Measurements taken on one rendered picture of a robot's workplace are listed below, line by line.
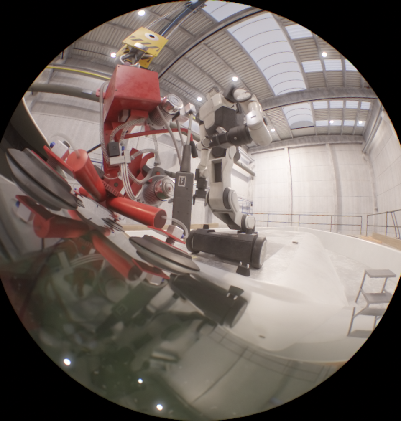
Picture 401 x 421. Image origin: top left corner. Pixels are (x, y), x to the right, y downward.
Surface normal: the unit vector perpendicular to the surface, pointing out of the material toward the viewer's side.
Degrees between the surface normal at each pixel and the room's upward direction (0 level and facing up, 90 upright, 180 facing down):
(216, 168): 100
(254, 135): 164
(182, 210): 90
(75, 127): 90
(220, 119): 110
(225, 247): 90
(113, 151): 90
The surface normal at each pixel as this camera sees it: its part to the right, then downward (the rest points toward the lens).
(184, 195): 0.18, -0.03
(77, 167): 0.41, -0.19
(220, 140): -0.69, 0.22
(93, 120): 0.71, 0.02
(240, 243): -0.62, -0.07
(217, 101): -0.29, 0.06
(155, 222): 0.89, 0.22
